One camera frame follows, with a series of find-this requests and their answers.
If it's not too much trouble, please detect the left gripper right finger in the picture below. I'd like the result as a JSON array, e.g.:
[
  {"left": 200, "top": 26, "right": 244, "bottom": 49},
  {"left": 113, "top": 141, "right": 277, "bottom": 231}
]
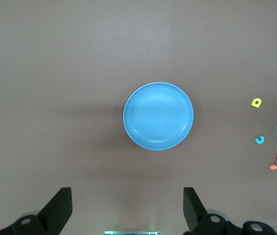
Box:
[{"left": 183, "top": 187, "right": 277, "bottom": 235}]

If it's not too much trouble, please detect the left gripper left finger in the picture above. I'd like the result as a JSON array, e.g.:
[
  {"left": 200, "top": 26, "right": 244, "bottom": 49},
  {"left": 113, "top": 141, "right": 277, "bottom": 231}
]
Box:
[{"left": 0, "top": 187, "right": 73, "bottom": 235}]

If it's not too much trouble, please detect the blue plate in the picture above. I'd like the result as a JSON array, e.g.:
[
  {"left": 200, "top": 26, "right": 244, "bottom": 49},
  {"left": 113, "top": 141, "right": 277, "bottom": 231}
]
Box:
[{"left": 122, "top": 82, "right": 194, "bottom": 151}]

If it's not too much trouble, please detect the brown table cover sheet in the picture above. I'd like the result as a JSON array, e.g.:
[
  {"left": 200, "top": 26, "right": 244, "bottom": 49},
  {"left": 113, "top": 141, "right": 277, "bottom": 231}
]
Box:
[{"left": 0, "top": 0, "right": 277, "bottom": 235}]

